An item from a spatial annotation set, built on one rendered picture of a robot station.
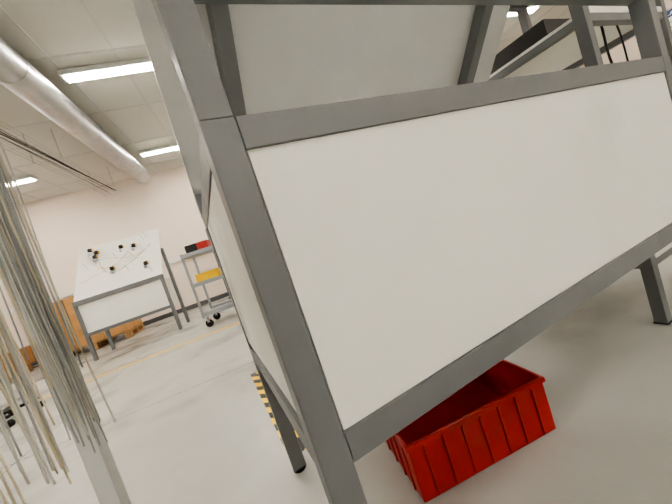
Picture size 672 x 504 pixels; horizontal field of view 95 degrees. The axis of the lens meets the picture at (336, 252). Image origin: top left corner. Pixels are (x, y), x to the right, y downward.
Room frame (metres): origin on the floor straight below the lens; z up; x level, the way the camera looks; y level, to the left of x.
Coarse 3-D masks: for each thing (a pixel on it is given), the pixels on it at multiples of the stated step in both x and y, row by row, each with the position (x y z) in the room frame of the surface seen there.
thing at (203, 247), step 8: (208, 240) 4.06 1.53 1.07; (192, 248) 3.98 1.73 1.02; (200, 248) 3.99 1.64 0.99; (208, 248) 3.93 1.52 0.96; (184, 256) 3.88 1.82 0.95; (192, 256) 4.01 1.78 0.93; (184, 264) 3.88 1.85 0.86; (208, 272) 3.99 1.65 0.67; (216, 272) 4.01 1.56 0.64; (200, 280) 3.98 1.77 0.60; (208, 280) 3.91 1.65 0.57; (192, 288) 3.88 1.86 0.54; (208, 296) 4.35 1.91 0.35; (200, 304) 3.90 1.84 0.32; (224, 304) 4.35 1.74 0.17; (232, 304) 3.93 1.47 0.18; (208, 312) 3.89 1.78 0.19; (216, 312) 3.90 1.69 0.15; (208, 320) 3.90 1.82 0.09
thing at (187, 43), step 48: (192, 0) 0.36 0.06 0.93; (240, 0) 0.42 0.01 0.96; (288, 0) 0.44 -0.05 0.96; (336, 0) 0.47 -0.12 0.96; (384, 0) 0.51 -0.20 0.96; (432, 0) 0.54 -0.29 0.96; (480, 0) 0.59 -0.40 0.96; (528, 0) 0.64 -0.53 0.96; (576, 0) 0.71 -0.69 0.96; (624, 0) 0.79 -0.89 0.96; (192, 48) 0.36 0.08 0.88; (192, 96) 0.35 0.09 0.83
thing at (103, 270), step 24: (120, 240) 5.07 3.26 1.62; (144, 240) 5.06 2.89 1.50; (96, 264) 4.75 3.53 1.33; (120, 264) 4.74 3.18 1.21; (144, 264) 4.65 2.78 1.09; (168, 264) 5.09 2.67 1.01; (96, 288) 4.46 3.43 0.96; (120, 288) 4.41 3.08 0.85; (144, 288) 4.50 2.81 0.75; (168, 288) 4.77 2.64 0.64; (96, 312) 4.33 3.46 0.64; (120, 312) 4.40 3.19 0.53; (144, 312) 4.47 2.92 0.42; (96, 360) 4.27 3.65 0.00
